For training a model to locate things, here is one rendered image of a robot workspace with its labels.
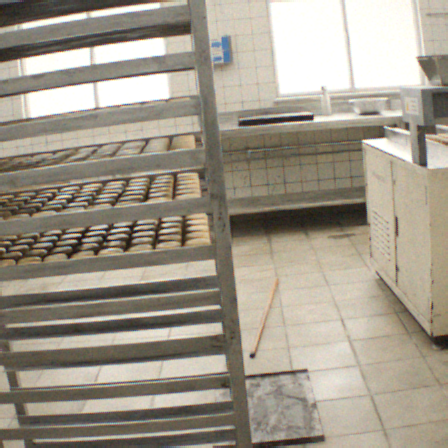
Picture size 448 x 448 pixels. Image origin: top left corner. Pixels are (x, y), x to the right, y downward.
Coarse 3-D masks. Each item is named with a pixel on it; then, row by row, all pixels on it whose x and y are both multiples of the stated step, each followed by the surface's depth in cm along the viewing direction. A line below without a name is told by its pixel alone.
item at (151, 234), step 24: (192, 216) 159; (0, 240) 156; (24, 240) 152; (48, 240) 150; (72, 240) 147; (96, 240) 145; (120, 240) 144; (144, 240) 140; (168, 240) 138; (192, 240) 136; (0, 264) 132
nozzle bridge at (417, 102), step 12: (408, 96) 287; (420, 96) 269; (432, 96) 277; (444, 96) 277; (408, 108) 290; (420, 108) 272; (432, 108) 269; (444, 108) 278; (408, 120) 293; (420, 120) 275; (432, 120) 270; (444, 120) 274; (420, 132) 282; (420, 144) 283; (420, 156) 284
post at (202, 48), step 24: (192, 0) 117; (192, 24) 118; (216, 120) 121; (216, 144) 122; (216, 168) 123; (216, 192) 124; (216, 216) 125; (216, 240) 126; (240, 336) 130; (240, 360) 131; (240, 384) 132; (240, 408) 133; (240, 432) 134
